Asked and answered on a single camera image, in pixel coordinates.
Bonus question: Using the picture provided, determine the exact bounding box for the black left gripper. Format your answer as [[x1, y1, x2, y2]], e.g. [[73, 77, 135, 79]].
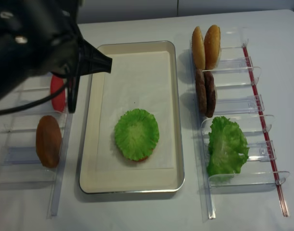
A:
[[0, 0, 113, 113]]

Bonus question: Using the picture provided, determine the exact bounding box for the green lettuce on bun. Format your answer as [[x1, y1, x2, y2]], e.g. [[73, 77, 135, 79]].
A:
[[114, 108, 160, 158]]

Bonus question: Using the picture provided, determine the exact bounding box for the brown meat patty left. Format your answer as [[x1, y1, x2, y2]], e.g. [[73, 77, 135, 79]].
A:
[[195, 69, 207, 115]]

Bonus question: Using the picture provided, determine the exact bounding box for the brown meat patty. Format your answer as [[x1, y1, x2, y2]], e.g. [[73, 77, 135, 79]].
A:
[[204, 71, 216, 118], [195, 69, 207, 115]]

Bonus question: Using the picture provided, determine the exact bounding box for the brown meat patty right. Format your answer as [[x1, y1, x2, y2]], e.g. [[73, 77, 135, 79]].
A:
[[204, 71, 216, 118]]

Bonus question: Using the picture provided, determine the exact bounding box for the green lettuce leaf in rack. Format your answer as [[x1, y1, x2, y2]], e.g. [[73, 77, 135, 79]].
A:
[[207, 116, 249, 177]]

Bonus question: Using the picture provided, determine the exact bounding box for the white paper tray liner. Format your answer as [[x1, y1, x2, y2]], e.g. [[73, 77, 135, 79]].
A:
[[96, 51, 175, 171]]

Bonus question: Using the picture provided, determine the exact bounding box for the brown bun slice in rack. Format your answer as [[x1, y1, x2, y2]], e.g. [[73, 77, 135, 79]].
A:
[[36, 115, 62, 168]]

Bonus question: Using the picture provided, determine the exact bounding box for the cream metal tray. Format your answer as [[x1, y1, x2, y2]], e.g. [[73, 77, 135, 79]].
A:
[[79, 41, 184, 194]]

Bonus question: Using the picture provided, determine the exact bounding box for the clear acrylic left rack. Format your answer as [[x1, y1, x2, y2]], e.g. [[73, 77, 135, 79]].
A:
[[0, 74, 72, 218]]

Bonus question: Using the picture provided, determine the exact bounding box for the clear acrylic rack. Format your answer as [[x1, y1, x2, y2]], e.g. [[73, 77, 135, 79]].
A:
[[0, 74, 72, 218], [189, 27, 290, 219]]

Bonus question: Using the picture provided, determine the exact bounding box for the light bun half left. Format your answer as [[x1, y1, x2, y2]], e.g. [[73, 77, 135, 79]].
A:
[[192, 26, 205, 70]]

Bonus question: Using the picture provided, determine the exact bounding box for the light bun half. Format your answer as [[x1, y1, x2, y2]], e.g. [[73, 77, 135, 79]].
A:
[[192, 26, 205, 70], [204, 25, 221, 70]]

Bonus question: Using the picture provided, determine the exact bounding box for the light bun half right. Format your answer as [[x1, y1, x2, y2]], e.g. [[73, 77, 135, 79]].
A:
[[204, 25, 221, 70]]

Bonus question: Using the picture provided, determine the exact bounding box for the clear acrylic right rack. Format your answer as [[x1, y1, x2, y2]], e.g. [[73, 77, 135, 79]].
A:
[[189, 27, 290, 219]]

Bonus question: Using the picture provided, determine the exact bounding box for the black cable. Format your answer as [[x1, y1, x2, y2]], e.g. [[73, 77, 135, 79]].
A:
[[0, 69, 73, 116]]

